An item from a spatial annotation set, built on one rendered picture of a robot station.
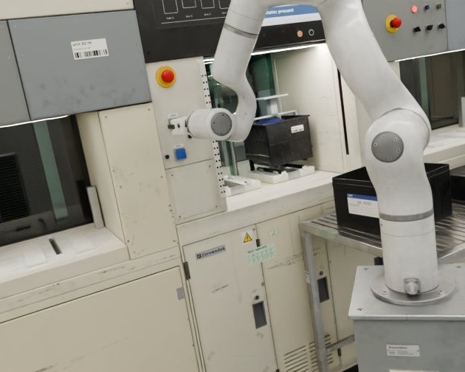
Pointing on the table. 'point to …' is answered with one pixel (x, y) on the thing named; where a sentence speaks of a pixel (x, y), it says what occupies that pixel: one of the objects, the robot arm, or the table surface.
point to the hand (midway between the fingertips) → (178, 123)
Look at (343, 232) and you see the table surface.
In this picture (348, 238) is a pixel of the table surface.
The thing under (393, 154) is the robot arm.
